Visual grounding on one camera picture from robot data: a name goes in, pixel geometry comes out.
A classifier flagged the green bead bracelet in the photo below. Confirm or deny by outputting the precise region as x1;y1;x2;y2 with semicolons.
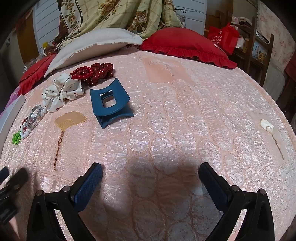
11;131;22;146

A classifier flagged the white pearl bead bracelet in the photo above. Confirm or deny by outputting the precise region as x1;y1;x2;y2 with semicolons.
19;108;47;140

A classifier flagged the silver grey braided hair tie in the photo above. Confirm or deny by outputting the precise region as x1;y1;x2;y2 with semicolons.
24;104;43;129

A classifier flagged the blue hair claw clip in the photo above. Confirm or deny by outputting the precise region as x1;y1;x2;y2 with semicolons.
90;78;134;129

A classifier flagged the white cherry print scrunchie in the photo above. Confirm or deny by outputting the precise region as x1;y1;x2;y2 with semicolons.
42;73;84;113

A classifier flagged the dark red polka dot scrunchie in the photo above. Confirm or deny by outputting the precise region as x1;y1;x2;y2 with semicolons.
70;62;114;86

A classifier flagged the white shallow tray box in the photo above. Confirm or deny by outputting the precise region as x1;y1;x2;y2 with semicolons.
0;95;25;154

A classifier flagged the pink embroidered bedspread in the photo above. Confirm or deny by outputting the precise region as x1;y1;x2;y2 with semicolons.
1;48;295;240

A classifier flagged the red ruffled cushion left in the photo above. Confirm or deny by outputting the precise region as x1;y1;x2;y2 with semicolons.
18;54;57;96

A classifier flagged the red ruffled cushion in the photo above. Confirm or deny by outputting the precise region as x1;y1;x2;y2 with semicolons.
139;28;237;69
18;54;57;96

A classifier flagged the wooden chair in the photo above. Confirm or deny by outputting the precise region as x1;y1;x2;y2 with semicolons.
230;17;274;86

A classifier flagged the white pillow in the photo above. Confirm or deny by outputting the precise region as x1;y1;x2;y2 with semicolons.
44;28;142;78

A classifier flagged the red ruffled cushion right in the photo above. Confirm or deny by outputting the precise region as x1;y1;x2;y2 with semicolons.
139;28;237;69

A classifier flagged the red shopping bag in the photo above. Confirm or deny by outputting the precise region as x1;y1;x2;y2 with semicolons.
207;23;240;55

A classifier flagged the floral beige quilt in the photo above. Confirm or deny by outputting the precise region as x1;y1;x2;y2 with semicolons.
54;0;182;50

